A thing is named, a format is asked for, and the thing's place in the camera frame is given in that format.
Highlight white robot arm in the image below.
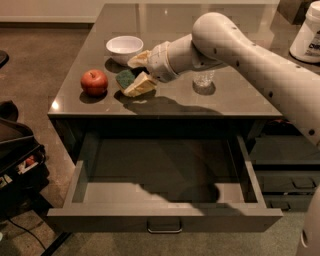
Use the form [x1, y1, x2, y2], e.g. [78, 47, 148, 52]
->
[128, 12, 320, 147]

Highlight grey counter cabinet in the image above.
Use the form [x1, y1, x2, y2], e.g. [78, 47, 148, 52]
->
[47, 3, 320, 164]

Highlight black floor cable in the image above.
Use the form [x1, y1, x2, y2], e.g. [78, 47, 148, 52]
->
[6, 217, 47, 251]

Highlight white plastic canister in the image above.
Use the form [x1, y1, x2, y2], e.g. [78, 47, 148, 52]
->
[289, 1, 320, 63]

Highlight clear plastic water bottle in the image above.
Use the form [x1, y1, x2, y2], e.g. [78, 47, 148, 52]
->
[193, 70, 215, 89]

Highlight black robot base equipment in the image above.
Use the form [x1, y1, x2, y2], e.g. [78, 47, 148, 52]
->
[0, 101, 56, 231]

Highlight dark lower side drawers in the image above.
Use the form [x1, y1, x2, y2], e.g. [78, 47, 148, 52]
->
[247, 120, 320, 212]

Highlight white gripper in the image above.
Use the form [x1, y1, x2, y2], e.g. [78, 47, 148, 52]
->
[124, 41, 178, 97]

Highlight grey open top drawer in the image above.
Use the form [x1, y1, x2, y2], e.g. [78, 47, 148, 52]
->
[48, 135, 283, 232]

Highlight green and yellow sponge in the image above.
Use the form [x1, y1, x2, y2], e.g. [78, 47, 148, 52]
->
[115, 69, 138, 92]

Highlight white ceramic bowl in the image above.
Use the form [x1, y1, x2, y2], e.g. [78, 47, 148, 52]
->
[106, 36, 144, 66]

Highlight red apple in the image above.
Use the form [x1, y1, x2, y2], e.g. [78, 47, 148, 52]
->
[80, 69, 108, 97]

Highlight metal drawer handle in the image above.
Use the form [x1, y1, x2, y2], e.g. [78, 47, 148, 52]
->
[146, 217, 183, 234]

